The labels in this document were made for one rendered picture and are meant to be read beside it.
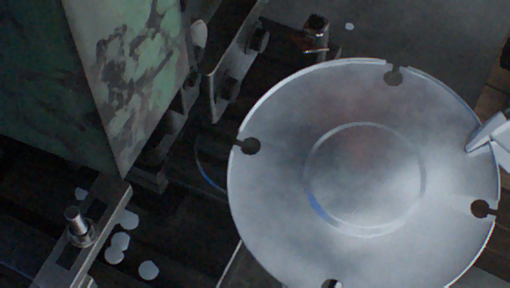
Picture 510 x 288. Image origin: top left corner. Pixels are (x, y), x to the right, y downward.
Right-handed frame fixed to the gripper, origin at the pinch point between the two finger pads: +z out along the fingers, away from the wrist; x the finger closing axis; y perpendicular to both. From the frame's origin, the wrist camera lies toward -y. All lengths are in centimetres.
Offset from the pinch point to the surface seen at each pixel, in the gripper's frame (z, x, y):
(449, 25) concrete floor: -51, 85, -59
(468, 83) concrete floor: -45, 84, -42
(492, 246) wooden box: -21, 70, -2
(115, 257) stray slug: 40.1, 6.2, -9.0
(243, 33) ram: 19.5, -17.7, -12.7
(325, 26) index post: 6.5, 0.2, -21.0
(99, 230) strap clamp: 40.0, 1.4, -10.6
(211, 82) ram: 24.2, -18.1, -9.2
